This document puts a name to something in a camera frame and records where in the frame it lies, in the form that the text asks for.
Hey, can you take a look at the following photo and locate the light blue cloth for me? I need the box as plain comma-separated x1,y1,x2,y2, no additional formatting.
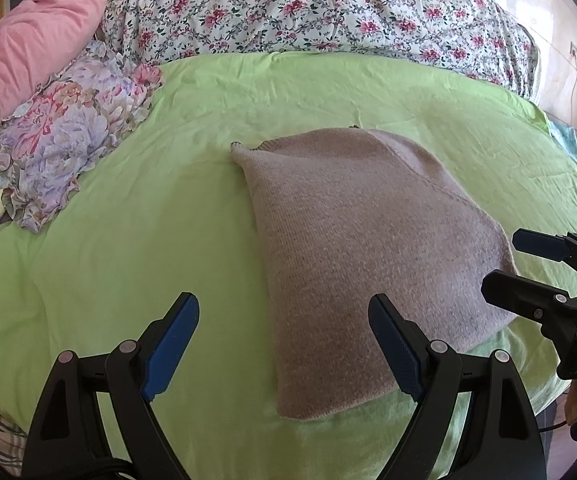
548,120,577,191

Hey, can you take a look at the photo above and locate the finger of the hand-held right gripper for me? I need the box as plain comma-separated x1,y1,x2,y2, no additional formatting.
481,270,575,331
512,228,576,264

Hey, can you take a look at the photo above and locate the beige knit sweater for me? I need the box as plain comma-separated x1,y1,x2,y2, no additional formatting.
230,126,519,421

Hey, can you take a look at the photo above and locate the purple floral pillow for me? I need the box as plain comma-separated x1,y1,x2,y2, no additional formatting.
0,40,165,233

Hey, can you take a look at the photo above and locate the red floral quilt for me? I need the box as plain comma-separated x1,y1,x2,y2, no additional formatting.
101,0,541,98

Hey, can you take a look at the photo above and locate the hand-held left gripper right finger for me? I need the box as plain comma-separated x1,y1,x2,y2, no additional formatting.
369,294,549,480

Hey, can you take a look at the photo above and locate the thin wall cable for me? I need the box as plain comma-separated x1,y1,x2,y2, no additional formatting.
568,55,577,128

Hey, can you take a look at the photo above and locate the green bed sheet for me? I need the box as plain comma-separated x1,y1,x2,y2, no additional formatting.
0,51,577,480

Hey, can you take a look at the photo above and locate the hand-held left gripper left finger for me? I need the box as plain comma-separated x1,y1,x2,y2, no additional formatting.
26,291,200,480

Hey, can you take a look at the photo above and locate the pink quilt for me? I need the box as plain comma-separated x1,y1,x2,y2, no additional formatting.
0,0,134,148

